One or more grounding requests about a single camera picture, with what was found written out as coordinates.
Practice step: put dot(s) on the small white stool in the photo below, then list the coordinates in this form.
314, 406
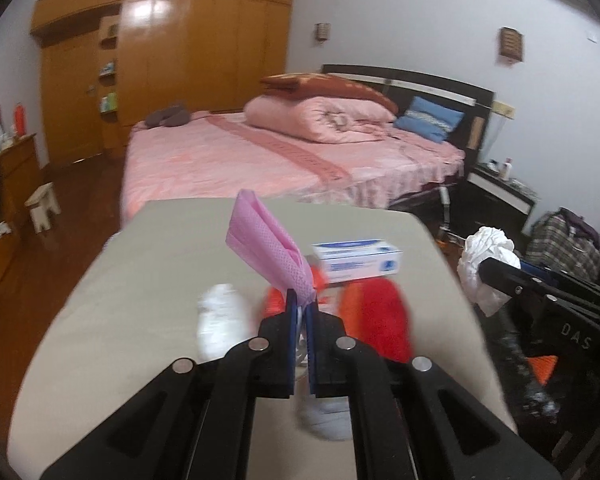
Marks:
42, 205

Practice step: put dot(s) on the pink face mask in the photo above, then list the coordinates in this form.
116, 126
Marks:
267, 245

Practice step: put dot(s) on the orange mesh scrap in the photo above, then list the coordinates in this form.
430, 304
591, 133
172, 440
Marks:
542, 367

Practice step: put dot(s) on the wooden wall lamp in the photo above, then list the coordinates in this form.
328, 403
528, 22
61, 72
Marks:
510, 44

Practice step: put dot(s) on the white tissue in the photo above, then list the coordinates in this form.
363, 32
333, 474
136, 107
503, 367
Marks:
485, 260
222, 320

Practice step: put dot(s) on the red thermos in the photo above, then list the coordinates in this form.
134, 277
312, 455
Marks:
20, 119

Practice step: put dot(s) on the small wall lamp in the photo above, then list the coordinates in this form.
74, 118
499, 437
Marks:
322, 31

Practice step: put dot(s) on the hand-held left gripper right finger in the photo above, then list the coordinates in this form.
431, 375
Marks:
311, 355

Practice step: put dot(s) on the white and blue box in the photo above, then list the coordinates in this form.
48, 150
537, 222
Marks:
355, 260

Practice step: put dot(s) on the folded pink quilt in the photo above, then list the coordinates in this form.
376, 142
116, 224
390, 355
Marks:
315, 117

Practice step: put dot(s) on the plaid bag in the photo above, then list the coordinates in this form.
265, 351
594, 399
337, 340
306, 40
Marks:
562, 250

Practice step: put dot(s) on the wooden cabinet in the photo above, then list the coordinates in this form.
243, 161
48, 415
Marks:
10, 185

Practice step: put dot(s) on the white bed controller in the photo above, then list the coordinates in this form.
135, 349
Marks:
446, 205

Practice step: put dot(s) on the red-brown patterned pillow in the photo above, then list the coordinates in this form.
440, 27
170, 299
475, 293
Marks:
340, 85

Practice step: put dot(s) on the orange packet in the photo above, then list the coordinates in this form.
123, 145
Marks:
275, 300

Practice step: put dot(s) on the wall outlet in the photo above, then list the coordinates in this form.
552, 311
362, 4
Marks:
504, 109

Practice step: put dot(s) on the black and white nightstand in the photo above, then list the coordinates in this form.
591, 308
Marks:
500, 200

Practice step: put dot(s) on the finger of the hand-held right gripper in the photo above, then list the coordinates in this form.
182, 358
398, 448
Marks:
517, 280
545, 268

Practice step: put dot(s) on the white bottle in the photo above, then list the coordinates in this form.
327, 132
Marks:
505, 170

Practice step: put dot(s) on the red sock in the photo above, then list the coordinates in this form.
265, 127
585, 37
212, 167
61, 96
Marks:
385, 320

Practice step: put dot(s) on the blue pillow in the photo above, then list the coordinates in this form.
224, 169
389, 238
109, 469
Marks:
427, 117

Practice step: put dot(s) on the bed with pink sheet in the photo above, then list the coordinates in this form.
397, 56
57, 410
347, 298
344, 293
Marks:
220, 160

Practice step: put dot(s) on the white cloth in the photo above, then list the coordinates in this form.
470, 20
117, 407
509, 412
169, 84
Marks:
0, 231

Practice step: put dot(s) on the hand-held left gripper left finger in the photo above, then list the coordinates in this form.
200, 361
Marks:
292, 320

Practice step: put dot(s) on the wooden wardrobe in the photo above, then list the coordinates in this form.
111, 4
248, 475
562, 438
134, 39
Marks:
180, 60

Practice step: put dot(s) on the grey cloth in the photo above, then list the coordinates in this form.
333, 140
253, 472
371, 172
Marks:
167, 116

